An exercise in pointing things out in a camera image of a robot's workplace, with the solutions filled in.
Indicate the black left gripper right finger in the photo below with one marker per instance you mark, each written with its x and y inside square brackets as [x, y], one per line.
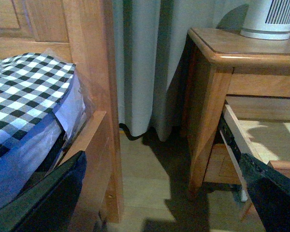
[269, 191]

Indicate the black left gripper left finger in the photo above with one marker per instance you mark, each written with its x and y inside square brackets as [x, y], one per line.
[49, 205]

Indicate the wooden top drawer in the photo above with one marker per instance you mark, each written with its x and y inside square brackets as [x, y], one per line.
[259, 126]

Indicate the black white checkered blanket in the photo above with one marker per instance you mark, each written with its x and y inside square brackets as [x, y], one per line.
[31, 85]

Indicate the wooden nightstand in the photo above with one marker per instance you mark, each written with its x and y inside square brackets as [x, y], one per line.
[224, 63]

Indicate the white air purifier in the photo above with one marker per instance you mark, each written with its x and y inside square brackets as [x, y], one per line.
[267, 20]

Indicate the grey curtain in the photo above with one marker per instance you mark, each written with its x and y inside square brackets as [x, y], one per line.
[150, 36]

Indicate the wooden bed frame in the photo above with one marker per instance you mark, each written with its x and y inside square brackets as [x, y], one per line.
[81, 32]

